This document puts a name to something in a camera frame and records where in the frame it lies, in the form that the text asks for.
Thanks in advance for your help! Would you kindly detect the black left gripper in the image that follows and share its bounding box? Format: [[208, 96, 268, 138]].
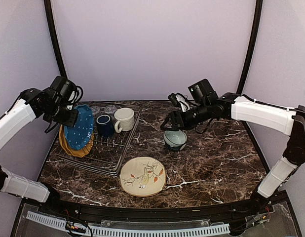
[[44, 99, 79, 127]]

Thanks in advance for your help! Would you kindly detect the light green ceramic bowl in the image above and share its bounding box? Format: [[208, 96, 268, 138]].
[[163, 130, 187, 147]]

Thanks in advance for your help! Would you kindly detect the blue plate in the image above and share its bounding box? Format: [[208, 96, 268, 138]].
[[64, 104, 94, 150]]

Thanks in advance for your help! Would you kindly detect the clear ribbed drinking glass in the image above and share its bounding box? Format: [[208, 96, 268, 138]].
[[91, 106, 100, 115]]

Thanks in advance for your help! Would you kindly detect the yellow dotted top plate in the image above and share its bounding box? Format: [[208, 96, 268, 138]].
[[59, 125, 68, 154]]

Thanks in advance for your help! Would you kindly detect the dark blue mug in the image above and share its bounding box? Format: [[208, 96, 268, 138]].
[[96, 115, 115, 138]]

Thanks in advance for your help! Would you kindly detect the cream ribbed mug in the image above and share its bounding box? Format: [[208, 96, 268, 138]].
[[114, 108, 135, 133]]

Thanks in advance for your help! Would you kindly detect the metal wire dish rack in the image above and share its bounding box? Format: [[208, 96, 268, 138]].
[[50, 101, 141, 177]]

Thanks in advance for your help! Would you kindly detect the yellow bottom plate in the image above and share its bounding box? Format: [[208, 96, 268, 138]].
[[119, 157, 167, 197]]

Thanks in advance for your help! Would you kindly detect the dark bowl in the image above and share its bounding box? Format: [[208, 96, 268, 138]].
[[165, 143, 186, 152]]

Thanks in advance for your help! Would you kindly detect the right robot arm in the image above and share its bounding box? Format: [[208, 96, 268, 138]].
[[160, 79, 305, 214]]

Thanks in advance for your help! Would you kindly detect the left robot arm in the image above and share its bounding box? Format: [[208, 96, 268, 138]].
[[0, 76, 83, 215]]

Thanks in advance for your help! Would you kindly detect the left wiring bundle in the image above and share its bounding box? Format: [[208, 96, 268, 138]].
[[38, 202, 94, 237]]

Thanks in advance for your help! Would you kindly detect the wiring bundle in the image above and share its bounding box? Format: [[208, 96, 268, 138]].
[[229, 204, 274, 234], [38, 202, 94, 237]]

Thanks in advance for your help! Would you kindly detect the right wiring bundle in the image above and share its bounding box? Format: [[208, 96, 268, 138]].
[[229, 204, 274, 234]]

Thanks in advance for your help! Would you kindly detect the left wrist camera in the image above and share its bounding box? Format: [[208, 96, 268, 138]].
[[67, 85, 84, 110]]

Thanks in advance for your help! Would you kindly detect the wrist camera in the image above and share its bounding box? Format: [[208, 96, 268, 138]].
[[168, 93, 191, 112], [67, 85, 84, 110]]

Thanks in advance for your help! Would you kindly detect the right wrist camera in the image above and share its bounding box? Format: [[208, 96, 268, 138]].
[[168, 93, 191, 112]]

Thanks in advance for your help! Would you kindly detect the left black frame post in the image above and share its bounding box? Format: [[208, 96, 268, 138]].
[[43, 0, 67, 78]]

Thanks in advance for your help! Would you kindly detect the black frame post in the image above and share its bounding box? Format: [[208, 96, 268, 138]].
[[43, 0, 67, 78], [236, 0, 263, 94]]

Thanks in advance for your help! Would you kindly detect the light blue slotted cable duct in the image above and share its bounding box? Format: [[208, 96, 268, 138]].
[[26, 211, 230, 237]]

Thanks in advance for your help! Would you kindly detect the black front rail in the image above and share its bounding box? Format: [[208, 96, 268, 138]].
[[16, 191, 288, 223]]

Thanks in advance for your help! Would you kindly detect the right black frame post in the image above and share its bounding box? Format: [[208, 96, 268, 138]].
[[236, 0, 263, 94]]

